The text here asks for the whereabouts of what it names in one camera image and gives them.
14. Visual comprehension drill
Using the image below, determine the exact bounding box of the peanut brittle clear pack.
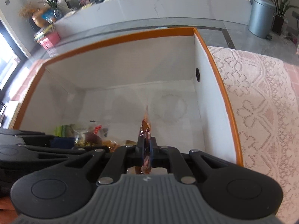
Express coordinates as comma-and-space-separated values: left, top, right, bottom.
135, 106, 152, 175

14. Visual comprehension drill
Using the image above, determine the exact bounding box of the pink storage box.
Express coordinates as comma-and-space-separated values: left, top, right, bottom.
37, 31, 61, 50

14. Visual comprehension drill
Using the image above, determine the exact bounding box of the green bean snack pack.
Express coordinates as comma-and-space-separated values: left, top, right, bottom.
54, 124, 81, 144

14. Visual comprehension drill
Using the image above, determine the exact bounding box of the orange gourd vase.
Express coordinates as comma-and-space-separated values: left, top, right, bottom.
32, 8, 57, 28

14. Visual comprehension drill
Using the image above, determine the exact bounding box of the potted long-leaf plant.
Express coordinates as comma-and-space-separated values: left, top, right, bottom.
271, 0, 298, 34

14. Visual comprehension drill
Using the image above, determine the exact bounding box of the pink lace tablecloth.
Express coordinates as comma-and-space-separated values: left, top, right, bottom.
209, 46, 298, 223

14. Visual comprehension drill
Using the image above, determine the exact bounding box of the grey metal trash bin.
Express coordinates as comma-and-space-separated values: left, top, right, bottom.
248, 0, 276, 39

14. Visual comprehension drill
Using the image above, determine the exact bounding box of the left potted plant vase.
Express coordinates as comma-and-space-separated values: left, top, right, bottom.
44, 0, 62, 20

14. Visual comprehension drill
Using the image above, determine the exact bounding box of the orange cardboard box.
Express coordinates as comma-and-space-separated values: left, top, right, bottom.
13, 27, 243, 165

